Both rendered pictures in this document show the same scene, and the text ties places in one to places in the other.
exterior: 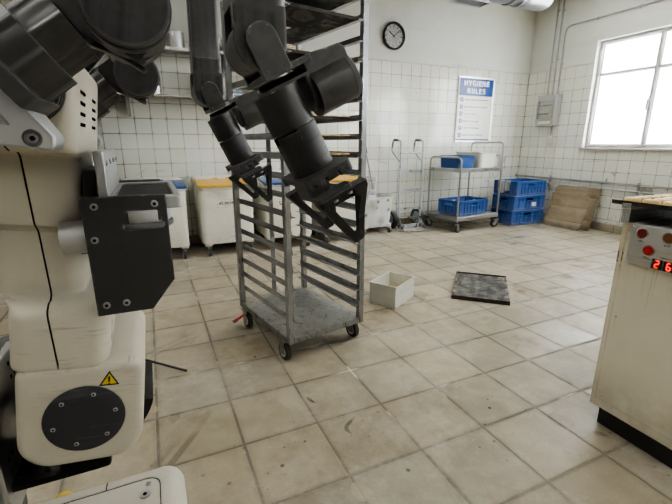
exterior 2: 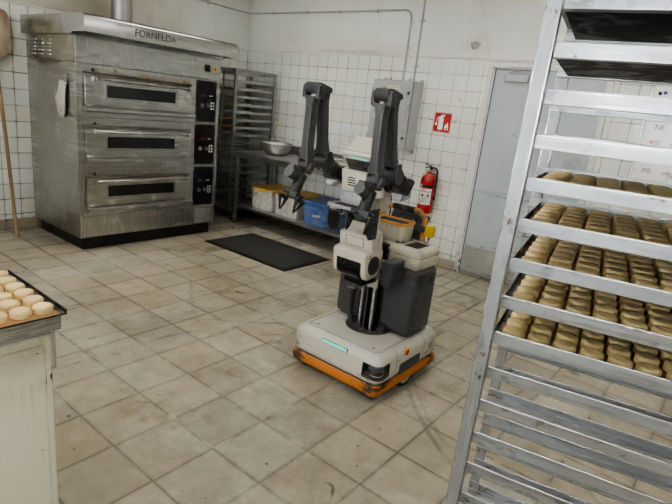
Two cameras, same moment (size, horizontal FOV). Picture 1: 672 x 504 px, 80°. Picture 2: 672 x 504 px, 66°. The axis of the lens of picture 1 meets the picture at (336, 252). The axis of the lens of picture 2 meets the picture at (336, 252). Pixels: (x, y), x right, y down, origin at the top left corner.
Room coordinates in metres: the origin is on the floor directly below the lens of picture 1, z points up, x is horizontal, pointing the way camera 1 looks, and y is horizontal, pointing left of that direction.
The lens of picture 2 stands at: (2.92, -0.98, 1.53)
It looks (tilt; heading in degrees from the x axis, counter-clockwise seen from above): 16 degrees down; 152
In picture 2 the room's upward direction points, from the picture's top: 6 degrees clockwise
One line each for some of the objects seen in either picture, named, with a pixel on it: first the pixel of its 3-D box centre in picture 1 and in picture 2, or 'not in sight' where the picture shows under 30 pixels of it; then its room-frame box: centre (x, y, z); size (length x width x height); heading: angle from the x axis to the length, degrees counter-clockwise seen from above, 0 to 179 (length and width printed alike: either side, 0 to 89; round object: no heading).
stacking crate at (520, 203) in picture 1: (518, 201); not in sight; (5.77, -2.61, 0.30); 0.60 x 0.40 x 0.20; 114
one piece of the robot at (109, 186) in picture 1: (125, 219); (354, 214); (0.63, 0.34, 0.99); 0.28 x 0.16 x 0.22; 24
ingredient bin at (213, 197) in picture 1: (223, 213); not in sight; (4.23, 1.19, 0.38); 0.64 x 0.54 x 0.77; 25
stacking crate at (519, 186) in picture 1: (519, 187); not in sight; (5.77, -2.61, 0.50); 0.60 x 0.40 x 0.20; 117
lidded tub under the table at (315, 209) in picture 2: not in sight; (326, 211); (-2.19, 1.60, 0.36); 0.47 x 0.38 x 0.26; 116
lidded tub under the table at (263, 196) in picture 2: not in sight; (273, 197); (-2.97, 1.25, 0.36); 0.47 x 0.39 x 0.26; 113
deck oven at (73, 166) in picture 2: not in sight; (134, 136); (-2.73, -0.38, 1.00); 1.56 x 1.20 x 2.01; 114
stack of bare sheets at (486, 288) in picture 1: (480, 286); not in sight; (3.00, -1.14, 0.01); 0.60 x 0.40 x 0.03; 161
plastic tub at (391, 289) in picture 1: (392, 289); not in sight; (2.76, -0.41, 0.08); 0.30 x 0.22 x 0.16; 144
